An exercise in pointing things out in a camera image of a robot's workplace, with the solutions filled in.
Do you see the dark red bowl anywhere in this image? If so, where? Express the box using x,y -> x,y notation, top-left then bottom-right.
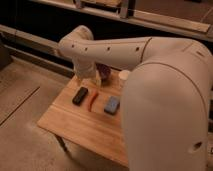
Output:
97,64 -> 111,81

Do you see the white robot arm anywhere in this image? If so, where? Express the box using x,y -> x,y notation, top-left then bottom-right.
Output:
58,26 -> 213,171

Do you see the blue sponge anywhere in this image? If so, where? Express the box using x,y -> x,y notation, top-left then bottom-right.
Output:
104,96 -> 120,115

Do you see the wooden table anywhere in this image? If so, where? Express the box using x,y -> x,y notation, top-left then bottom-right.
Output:
37,70 -> 128,167

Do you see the white paper cup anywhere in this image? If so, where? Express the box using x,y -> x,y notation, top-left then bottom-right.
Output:
118,70 -> 130,87

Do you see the black rectangular device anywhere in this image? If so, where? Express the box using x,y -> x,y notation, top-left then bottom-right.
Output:
72,87 -> 88,105

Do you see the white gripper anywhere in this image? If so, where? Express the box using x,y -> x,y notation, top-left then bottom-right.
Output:
74,62 -> 101,87

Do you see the table leg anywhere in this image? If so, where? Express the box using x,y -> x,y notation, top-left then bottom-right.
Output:
54,134 -> 72,157

